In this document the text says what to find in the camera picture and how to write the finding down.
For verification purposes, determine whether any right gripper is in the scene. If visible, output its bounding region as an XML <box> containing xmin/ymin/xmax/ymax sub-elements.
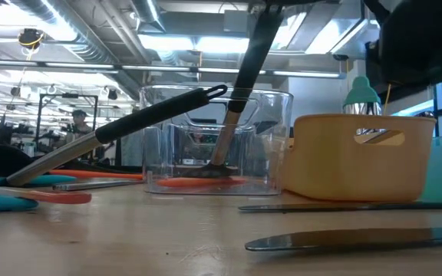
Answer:
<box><xmin>362</xmin><ymin>0</ymin><xmax>437</xmax><ymax>84</ymax></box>

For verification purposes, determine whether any steel-shafted black slotted turner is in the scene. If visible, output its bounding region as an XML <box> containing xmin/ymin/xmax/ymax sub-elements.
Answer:
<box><xmin>182</xmin><ymin>2</ymin><xmax>285</xmax><ymax>179</ymax></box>

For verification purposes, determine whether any teal-capped steel bottle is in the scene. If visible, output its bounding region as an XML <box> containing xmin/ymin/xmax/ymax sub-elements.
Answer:
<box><xmin>342</xmin><ymin>75</ymin><xmax>394</xmax><ymax>135</ymax></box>

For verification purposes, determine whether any yellow plastic bin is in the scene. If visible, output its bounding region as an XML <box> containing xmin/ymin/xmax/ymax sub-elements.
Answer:
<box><xmin>282</xmin><ymin>113</ymin><xmax>437</xmax><ymax>203</ymax></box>

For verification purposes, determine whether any clear plastic container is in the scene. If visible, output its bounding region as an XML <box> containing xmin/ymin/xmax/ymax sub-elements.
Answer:
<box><xmin>139</xmin><ymin>84</ymin><xmax>295</xmax><ymax>196</ymax></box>

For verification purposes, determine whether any steel-shafted black solid spatula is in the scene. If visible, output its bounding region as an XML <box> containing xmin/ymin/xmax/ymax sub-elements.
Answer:
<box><xmin>5</xmin><ymin>84</ymin><xmax>229</xmax><ymax>188</ymax></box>

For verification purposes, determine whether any dark flat steel utensil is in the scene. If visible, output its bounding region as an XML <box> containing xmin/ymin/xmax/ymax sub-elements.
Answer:
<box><xmin>238</xmin><ymin>201</ymin><xmax>442</xmax><ymax>214</ymax></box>

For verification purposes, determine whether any long linear light fixture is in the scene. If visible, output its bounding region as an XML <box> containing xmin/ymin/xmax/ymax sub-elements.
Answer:
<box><xmin>0</xmin><ymin>57</ymin><xmax>348</xmax><ymax>81</ymax></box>

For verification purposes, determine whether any person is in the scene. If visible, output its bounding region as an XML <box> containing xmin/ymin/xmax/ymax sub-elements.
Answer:
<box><xmin>70</xmin><ymin>109</ymin><xmax>94</xmax><ymax>137</ymax></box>

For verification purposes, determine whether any metal fork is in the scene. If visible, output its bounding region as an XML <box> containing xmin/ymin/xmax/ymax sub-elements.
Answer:
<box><xmin>51</xmin><ymin>179</ymin><xmax>145</xmax><ymax>192</ymax></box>

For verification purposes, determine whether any blue silicone spatula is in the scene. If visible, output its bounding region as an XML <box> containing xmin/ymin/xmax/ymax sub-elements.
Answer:
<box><xmin>0</xmin><ymin>174</ymin><xmax>78</xmax><ymax>189</ymax></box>
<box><xmin>0</xmin><ymin>193</ymin><xmax>40</xmax><ymax>214</ymax></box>

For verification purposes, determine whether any silver rectangular ventilation duct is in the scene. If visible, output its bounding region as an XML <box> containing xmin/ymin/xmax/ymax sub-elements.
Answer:
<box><xmin>249</xmin><ymin>0</ymin><xmax>383</xmax><ymax>61</ymax></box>

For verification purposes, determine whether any silver spiral ventilation duct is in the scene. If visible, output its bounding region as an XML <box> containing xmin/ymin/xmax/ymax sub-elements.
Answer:
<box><xmin>9</xmin><ymin>0</ymin><xmax>145</xmax><ymax>101</ymax></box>

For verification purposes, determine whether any black metal rack frame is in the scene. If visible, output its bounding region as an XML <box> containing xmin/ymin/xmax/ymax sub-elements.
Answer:
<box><xmin>36</xmin><ymin>92</ymin><xmax>100</xmax><ymax>149</ymax></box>

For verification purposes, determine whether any black round device yellow cord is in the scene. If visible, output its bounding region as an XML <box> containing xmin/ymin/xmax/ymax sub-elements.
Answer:
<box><xmin>16</xmin><ymin>27</ymin><xmax>45</xmax><ymax>50</ymax></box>

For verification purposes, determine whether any orange spatula with pale handle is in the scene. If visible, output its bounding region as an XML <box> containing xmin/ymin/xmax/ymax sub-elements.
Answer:
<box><xmin>0</xmin><ymin>186</ymin><xmax>93</xmax><ymax>205</ymax></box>

